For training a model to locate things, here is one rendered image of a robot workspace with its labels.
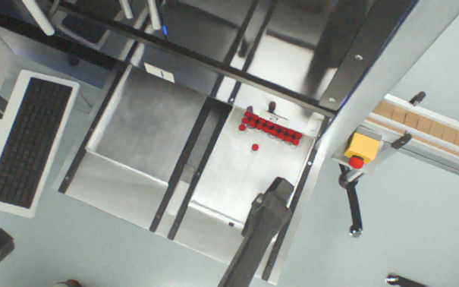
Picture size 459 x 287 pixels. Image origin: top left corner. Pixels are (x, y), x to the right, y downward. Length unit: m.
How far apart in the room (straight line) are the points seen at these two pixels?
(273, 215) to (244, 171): 0.36
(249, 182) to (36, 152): 0.66
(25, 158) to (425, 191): 1.76
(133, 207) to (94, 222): 0.94
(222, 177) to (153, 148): 0.22
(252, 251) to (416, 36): 0.52
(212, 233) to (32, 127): 0.65
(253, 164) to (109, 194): 0.42
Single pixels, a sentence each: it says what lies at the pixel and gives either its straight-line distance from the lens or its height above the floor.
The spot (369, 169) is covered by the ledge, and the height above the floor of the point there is 0.88.
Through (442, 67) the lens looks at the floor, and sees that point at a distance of 2.77.
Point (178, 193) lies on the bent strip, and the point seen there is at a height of 0.88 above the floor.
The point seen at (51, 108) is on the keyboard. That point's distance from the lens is 1.68.
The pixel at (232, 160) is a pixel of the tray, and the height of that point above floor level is 0.88.
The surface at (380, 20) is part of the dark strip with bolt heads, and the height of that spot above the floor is 1.63.
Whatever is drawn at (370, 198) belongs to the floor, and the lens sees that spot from 2.45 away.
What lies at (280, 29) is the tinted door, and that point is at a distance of 0.96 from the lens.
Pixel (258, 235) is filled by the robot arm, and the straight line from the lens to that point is 1.09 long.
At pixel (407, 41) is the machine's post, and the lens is 0.85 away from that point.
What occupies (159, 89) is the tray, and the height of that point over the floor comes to 0.88.
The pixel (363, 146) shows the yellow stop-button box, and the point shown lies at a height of 1.03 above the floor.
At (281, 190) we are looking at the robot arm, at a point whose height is 1.11.
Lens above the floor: 2.33
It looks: 75 degrees down
